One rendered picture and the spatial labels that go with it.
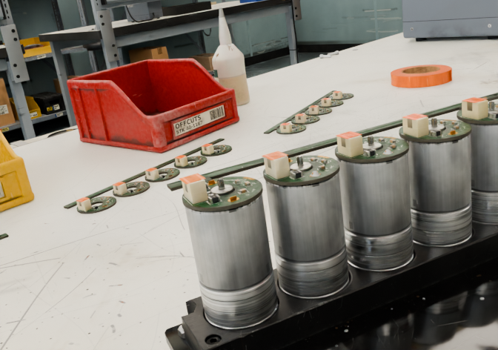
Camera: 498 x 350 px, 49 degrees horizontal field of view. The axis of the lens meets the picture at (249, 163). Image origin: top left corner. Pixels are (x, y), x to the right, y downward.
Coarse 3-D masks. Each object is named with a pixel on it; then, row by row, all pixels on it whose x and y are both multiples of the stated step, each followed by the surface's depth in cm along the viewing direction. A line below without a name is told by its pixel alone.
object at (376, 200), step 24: (360, 168) 18; (384, 168) 18; (408, 168) 19; (360, 192) 18; (384, 192) 18; (408, 192) 19; (360, 216) 19; (384, 216) 18; (408, 216) 19; (360, 240) 19; (384, 240) 19; (408, 240) 19; (360, 264) 19; (384, 264) 19; (408, 264) 19
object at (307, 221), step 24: (288, 192) 17; (312, 192) 17; (336, 192) 17; (288, 216) 17; (312, 216) 17; (336, 216) 18; (288, 240) 18; (312, 240) 17; (336, 240) 18; (288, 264) 18; (312, 264) 18; (336, 264) 18; (288, 288) 18; (312, 288) 18; (336, 288) 18
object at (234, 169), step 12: (492, 96) 23; (444, 108) 22; (456, 108) 22; (396, 120) 22; (360, 132) 21; (372, 132) 21; (312, 144) 20; (324, 144) 20; (336, 144) 20; (288, 156) 19; (228, 168) 19; (240, 168) 19; (180, 180) 18
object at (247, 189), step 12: (216, 180) 18; (228, 180) 18; (240, 180) 18; (252, 180) 17; (240, 192) 16; (252, 192) 16; (192, 204) 16; (204, 204) 16; (216, 204) 16; (228, 204) 16; (240, 204) 16
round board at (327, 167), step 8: (296, 160) 19; (304, 160) 19; (312, 160) 18; (320, 160) 18; (328, 160) 18; (336, 160) 18; (312, 168) 18; (320, 168) 17; (328, 168) 17; (336, 168) 17; (264, 176) 18; (288, 176) 17; (296, 176) 17; (304, 176) 17; (312, 176) 17; (320, 176) 17; (328, 176) 17; (280, 184) 17; (288, 184) 17; (296, 184) 17; (304, 184) 17
